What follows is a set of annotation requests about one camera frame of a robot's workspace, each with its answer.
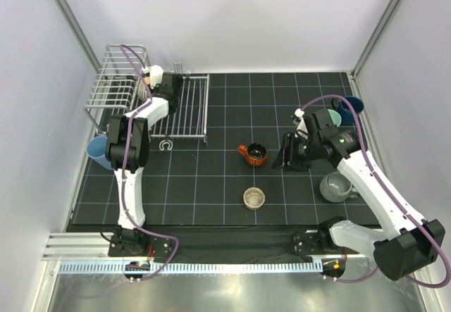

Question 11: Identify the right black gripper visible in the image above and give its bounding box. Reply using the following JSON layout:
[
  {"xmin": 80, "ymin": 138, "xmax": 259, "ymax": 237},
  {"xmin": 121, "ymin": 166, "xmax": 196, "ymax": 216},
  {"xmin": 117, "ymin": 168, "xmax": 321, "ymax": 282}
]
[{"xmin": 271, "ymin": 131, "xmax": 321, "ymax": 172}]

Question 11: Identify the beige ribbed ceramic mug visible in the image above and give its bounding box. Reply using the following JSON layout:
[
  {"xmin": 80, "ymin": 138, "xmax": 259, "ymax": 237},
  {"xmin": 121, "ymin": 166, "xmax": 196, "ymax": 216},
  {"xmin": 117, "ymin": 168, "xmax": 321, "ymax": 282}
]
[{"xmin": 137, "ymin": 73, "xmax": 152, "ymax": 102}]

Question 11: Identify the grey speckled round mug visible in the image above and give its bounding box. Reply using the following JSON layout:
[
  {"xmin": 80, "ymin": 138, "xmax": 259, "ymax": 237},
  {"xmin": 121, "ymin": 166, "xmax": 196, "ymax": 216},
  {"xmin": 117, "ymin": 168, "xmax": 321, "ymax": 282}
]
[{"xmin": 320, "ymin": 172, "xmax": 359, "ymax": 203}]

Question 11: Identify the mint green plastic cup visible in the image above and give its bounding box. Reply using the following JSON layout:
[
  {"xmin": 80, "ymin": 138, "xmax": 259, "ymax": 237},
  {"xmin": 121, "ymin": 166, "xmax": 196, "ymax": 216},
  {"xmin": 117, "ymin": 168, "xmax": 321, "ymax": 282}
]
[{"xmin": 328, "ymin": 109, "xmax": 342, "ymax": 127}]

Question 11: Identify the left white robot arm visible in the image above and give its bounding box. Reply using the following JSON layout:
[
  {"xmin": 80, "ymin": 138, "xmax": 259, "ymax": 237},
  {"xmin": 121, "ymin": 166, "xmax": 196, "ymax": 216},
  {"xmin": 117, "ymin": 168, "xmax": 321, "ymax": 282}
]
[{"xmin": 105, "ymin": 73, "xmax": 183, "ymax": 230}]

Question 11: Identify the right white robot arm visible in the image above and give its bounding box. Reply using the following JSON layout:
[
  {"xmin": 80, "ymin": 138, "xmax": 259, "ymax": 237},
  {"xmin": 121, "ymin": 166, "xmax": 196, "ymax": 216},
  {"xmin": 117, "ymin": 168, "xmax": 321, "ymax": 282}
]
[{"xmin": 272, "ymin": 109, "xmax": 450, "ymax": 287}]

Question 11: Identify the orange black ceramic mug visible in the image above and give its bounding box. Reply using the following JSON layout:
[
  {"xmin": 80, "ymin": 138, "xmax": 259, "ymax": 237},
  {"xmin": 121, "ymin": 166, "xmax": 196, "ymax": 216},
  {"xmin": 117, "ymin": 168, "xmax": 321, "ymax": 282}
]
[{"xmin": 238, "ymin": 143, "xmax": 268, "ymax": 167}]

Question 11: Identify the small tan ceramic cup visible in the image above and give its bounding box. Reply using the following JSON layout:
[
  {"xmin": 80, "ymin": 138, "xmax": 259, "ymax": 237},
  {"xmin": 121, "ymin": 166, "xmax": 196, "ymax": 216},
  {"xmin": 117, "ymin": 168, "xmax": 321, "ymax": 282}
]
[{"xmin": 243, "ymin": 187, "xmax": 266, "ymax": 210}]

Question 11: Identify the dark blue mug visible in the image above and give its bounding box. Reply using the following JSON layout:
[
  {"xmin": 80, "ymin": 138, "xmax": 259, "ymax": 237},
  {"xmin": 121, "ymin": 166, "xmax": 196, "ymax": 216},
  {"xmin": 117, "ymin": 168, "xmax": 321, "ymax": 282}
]
[{"xmin": 330, "ymin": 95, "xmax": 364, "ymax": 125}]

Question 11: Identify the light blue plastic cup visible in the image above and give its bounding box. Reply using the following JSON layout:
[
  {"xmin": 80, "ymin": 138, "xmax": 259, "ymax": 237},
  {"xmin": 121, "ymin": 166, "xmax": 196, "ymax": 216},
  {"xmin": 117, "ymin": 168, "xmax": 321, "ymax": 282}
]
[{"xmin": 86, "ymin": 135, "xmax": 113, "ymax": 170}]

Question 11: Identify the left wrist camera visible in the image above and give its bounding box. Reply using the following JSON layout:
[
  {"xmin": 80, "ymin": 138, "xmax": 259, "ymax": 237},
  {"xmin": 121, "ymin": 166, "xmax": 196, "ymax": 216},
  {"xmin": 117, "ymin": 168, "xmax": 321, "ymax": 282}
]
[{"xmin": 141, "ymin": 65, "xmax": 164, "ymax": 90}]

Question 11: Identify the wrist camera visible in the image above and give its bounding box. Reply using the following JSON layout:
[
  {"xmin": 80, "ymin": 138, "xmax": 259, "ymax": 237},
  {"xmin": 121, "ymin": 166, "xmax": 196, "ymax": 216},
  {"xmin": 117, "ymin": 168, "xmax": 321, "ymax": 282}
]
[
  {"xmin": 292, "ymin": 108, "xmax": 309, "ymax": 139},
  {"xmin": 141, "ymin": 65, "xmax": 164, "ymax": 90}
]

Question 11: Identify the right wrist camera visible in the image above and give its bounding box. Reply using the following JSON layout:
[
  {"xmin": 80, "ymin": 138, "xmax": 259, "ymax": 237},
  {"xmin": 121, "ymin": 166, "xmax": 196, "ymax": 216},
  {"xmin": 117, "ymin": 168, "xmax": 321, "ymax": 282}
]
[{"xmin": 292, "ymin": 108, "xmax": 309, "ymax": 139}]

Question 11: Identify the metal wire dish rack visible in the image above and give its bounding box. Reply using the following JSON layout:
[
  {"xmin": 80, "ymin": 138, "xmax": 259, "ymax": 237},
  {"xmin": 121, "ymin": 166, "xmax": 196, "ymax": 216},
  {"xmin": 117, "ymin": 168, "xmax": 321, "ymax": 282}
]
[{"xmin": 84, "ymin": 44, "xmax": 210, "ymax": 149}]

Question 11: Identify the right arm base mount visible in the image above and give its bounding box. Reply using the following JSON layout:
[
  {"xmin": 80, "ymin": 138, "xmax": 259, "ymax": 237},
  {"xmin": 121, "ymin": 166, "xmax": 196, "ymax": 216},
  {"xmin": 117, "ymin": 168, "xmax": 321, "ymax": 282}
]
[{"xmin": 290, "ymin": 230, "xmax": 323, "ymax": 256}]

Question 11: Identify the slotted cable duct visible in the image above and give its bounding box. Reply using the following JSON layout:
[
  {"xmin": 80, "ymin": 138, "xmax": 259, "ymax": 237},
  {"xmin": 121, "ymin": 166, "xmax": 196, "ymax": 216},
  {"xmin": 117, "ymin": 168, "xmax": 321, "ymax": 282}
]
[{"xmin": 58, "ymin": 259, "xmax": 323, "ymax": 275}]

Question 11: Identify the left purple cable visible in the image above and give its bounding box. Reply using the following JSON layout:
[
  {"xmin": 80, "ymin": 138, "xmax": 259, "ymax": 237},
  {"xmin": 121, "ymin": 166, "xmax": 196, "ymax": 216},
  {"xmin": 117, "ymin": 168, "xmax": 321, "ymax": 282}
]
[{"xmin": 119, "ymin": 44, "xmax": 180, "ymax": 281}]

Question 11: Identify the purple cable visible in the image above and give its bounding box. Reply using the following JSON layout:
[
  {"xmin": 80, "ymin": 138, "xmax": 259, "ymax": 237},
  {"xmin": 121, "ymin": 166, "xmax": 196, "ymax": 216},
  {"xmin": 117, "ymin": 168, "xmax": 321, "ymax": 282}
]
[
  {"xmin": 119, "ymin": 44, "xmax": 180, "ymax": 281},
  {"xmin": 297, "ymin": 94, "xmax": 451, "ymax": 288}
]

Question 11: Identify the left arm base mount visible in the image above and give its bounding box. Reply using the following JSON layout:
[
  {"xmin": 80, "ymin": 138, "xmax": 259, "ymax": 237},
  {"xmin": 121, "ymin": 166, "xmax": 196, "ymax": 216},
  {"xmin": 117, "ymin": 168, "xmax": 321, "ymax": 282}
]
[{"xmin": 108, "ymin": 227, "xmax": 175, "ymax": 258}]

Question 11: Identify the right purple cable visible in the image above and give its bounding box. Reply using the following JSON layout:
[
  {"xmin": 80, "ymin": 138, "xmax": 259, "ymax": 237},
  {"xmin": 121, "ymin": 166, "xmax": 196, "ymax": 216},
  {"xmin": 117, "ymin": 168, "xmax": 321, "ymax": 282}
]
[{"xmin": 297, "ymin": 94, "xmax": 451, "ymax": 288}]

